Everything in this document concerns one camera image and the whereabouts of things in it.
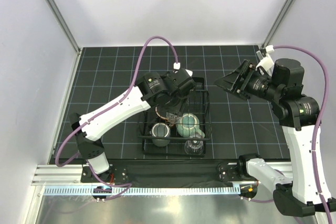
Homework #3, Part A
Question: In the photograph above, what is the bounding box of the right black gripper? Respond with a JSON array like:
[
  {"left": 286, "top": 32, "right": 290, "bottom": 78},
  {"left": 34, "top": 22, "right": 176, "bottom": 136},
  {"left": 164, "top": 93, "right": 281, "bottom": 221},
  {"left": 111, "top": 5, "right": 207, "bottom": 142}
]
[{"left": 214, "top": 59, "right": 282, "bottom": 102}]

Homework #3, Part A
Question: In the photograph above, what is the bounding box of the black red skull mug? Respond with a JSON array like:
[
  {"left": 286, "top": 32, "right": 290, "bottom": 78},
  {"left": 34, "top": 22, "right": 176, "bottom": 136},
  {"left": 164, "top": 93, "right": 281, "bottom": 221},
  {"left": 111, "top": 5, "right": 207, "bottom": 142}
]
[{"left": 155, "top": 106, "right": 173, "bottom": 124}]

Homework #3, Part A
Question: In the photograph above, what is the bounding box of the teal speckled ceramic mug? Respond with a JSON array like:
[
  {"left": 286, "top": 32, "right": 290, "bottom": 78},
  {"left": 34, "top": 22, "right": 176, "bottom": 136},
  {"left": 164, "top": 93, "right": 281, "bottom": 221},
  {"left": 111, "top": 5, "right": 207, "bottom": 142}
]
[{"left": 176, "top": 113, "right": 205, "bottom": 138}]

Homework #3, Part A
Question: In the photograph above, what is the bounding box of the dark green ceramic mug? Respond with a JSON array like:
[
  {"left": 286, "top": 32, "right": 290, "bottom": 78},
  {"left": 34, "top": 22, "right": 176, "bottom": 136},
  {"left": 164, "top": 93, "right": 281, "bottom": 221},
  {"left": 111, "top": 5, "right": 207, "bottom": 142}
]
[{"left": 151, "top": 123, "right": 170, "bottom": 147}]

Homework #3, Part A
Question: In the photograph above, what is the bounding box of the large clear plastic cup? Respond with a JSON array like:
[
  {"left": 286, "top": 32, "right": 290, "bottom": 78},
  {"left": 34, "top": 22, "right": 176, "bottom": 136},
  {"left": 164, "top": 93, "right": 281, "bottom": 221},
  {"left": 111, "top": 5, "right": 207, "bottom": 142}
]
[{"left": 184, "top": 134, "right": 204, "bottom": 155}]

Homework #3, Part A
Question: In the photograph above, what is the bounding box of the small clear glass cup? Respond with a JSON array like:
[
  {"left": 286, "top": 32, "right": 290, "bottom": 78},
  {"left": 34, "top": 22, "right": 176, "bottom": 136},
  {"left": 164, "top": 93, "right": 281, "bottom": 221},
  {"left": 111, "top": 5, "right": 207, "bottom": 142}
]
[{"left": 166, "top": 112, "right": 181, "bottom": 127}]

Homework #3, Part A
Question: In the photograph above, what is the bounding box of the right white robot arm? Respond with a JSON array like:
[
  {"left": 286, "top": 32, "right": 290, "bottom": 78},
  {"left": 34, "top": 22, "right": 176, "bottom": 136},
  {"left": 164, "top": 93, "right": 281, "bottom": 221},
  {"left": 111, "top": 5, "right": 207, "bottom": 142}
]
[{"left": 215, "top": 58, "right": 335, "bottom": 217}]

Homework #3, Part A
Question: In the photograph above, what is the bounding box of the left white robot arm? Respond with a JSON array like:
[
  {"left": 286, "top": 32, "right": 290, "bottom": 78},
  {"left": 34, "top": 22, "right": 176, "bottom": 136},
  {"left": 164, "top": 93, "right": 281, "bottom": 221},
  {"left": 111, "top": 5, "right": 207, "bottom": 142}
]
[{"left": 69, "top": 68, "right": 196, "bottom": 183}]

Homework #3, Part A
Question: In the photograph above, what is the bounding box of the black grid table mat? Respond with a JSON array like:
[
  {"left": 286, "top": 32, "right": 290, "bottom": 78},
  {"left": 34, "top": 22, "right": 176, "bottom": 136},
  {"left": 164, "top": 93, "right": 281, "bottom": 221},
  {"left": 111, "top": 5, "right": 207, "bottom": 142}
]
[{"left": 55, "top": 45, "right": 289, "bottom": 159}]

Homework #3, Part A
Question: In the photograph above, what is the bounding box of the black wire dish rack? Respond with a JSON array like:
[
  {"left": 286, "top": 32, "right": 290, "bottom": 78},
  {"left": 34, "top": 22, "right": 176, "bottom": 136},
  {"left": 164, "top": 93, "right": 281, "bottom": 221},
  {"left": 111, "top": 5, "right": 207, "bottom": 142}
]
[{"left": 137, "top": 77, "right": 212, "bottom": 158}]

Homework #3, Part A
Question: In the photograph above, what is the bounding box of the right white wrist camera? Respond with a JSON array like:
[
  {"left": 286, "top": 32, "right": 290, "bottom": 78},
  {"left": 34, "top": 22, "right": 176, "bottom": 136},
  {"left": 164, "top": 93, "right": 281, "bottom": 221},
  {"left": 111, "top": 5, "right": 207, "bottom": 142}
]
[{"left": 256, "top": 45, "right": 275, "bottom": 75}]

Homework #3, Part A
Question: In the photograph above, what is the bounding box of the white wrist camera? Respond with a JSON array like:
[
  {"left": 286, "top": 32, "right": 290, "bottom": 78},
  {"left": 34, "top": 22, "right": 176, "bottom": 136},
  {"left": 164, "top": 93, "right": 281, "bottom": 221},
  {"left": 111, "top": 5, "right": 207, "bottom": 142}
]
[
  {"left": 173, "top": 62, "right": 193, "bottom": 77},
  {"left": 256, "top": 45, "right": 275, "bottom": 75}
]

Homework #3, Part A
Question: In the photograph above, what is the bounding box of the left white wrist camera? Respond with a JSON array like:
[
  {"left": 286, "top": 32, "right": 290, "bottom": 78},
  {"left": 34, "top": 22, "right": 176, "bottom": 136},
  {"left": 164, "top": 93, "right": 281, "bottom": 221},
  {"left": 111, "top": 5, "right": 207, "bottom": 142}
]
[{"left": 173, "top": 62, "right": 193, "bottom": 77}]

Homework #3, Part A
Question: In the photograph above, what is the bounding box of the white slotted cable duct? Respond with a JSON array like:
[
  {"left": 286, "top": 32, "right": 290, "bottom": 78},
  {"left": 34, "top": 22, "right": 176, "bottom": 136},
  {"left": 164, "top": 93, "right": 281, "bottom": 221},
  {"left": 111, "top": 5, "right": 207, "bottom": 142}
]
[{"left": 44, "top": 185, "right": 240, "bottom": 196}]

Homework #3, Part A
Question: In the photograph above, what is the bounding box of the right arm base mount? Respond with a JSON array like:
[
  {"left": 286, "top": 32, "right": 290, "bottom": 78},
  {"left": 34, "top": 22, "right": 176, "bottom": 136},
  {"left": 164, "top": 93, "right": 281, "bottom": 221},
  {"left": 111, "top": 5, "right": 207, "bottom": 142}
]
[{"left": 217, "top": 163, "right": 259, "bottom": 199}]

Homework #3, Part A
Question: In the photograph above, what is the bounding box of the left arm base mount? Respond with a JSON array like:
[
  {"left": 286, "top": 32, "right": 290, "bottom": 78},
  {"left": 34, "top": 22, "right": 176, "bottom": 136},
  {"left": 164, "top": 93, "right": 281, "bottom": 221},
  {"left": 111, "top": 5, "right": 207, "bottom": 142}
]
[{"left": 80, "top": 165, "right": 132, "bottom": 202}]

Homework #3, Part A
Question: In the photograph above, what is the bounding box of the right aluminium frame post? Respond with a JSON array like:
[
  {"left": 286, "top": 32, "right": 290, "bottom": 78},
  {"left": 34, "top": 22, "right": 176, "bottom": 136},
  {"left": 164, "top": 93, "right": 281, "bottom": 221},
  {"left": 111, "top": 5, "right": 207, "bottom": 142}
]
[{"left": 261, "top": 0, "right": 295, "bottom": 48}]

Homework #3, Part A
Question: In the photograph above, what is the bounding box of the aluminium frame post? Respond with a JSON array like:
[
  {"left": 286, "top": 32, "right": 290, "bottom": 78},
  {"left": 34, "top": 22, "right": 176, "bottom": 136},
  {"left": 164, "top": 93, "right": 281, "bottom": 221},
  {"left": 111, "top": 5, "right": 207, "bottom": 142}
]
[
  {"left": 261, "top": 0, "right": 295, "bottom": 48},
  {"left": 45, "top": 0, "right": 81, "bottom": 54}
]

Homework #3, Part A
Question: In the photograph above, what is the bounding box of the aluminium front rail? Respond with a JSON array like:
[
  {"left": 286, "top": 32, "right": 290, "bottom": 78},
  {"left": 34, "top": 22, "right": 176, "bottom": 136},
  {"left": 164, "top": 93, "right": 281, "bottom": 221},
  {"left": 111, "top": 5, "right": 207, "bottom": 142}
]
[{"left": 31, "top": 162, "right": 295, "bottom": 187}]

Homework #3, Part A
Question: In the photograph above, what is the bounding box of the left aluminium frame post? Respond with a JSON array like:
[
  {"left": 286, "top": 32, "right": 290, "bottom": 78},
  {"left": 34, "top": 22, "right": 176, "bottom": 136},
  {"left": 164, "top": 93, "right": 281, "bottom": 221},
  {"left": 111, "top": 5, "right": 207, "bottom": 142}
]
[{"left": 45, "top": 0, "right": 81, "bottom": 54}]

